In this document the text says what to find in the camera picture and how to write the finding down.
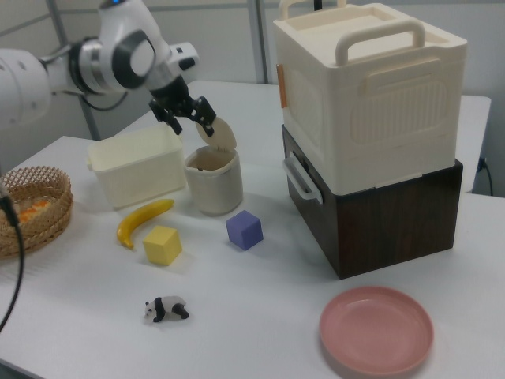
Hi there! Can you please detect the yellow foam cube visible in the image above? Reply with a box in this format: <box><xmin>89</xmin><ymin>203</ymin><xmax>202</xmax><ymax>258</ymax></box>
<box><xmin>142</xmin><ymin>225</ymin><xmax>184</xmax><ymax>267</ymax></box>

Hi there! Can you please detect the toy bread loaf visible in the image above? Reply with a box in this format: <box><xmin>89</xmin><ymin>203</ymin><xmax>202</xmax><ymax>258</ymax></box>
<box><xmin>15</xmin><ymin>199</ymin><xmax>51</xmax><ymax>224</ymax></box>

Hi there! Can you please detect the yellow toy banana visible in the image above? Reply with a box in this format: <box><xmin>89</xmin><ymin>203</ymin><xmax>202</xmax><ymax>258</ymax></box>
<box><xmin>115</xmin><ymin>198</ymin><xmax>175</xmax><ymax>250</ymax></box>

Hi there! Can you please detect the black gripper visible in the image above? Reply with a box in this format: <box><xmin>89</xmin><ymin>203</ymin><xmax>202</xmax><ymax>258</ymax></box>
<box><xmin>148</xmin><ymin>76</ymin><xmax>219</xmax><ymax>138</ymax></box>

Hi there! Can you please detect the pink plastic plate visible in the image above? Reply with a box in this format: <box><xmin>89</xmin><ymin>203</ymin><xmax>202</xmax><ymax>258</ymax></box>
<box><xmin>318</xmin><ymin>286</ymin><xmax>435</xmax><ymax>375</ymax></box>

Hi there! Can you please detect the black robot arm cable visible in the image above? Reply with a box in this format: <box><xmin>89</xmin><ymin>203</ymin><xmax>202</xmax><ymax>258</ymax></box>
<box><xmin>39</xmin><ymin>37</ymin><xmax>132</xmax><ymax>112</ymax></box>

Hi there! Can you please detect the purple foam cube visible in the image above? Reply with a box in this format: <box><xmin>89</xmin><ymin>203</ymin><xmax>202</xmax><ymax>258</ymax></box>
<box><xmin>225</xmin><ymin>209</ymin><xmax>264</xmax><ymax>251</ymax></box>

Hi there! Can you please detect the woven wicker basket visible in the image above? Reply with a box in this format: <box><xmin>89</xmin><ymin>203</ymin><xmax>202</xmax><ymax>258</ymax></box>
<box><xmin>0</xmin><ymin>166</ymin><xmax>75</xmax><ymax>260</ymax></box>

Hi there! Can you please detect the white plastic open bin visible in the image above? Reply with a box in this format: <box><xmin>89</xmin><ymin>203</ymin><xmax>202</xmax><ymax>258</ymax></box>
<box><xmin>86</xmin><ymin>125</ymin><xmax>186</xmax><ymax>211</ymax></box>

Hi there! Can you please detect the dark brown wooden drawer box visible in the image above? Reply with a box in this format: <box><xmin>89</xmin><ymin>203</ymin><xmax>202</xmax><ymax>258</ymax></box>
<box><xmin>280</xmin><ymin>124</ymin><xmax>465</xmax><ymax>280</ymax></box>

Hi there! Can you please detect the black camera cable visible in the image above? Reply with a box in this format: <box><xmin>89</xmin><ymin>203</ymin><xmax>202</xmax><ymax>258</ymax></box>
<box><xmin>0</xmin><ymin>185</ymin><xmax>28</xmax><ymax>332</ymax></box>

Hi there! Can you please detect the small panda figurine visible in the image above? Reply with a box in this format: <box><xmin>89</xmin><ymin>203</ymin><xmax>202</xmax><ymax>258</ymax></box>
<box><xmin>144</xmin><ymin>295</ymin><xmax>190</xmax><ymax>324</ymax></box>

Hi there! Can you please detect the beige mini trash can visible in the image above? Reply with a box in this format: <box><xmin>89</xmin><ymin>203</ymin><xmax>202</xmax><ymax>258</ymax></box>
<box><xmin>183</xmin><ymin>117</ymin><xmax>244</xmax><ymax>216</ymax></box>

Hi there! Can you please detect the cream plastic storage box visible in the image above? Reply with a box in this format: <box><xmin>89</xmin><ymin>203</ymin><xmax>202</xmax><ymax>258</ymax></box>
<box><xmin>273</xmin><ymin>0</ymin><xmax>469</xmax><ymax>195</ymax></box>

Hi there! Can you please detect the black wall cable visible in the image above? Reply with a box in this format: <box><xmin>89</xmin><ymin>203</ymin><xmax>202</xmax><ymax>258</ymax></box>
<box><xmin>478</xmin><ymin>156</ymin><xmax>494</xmax><ymax>195</ymax></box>

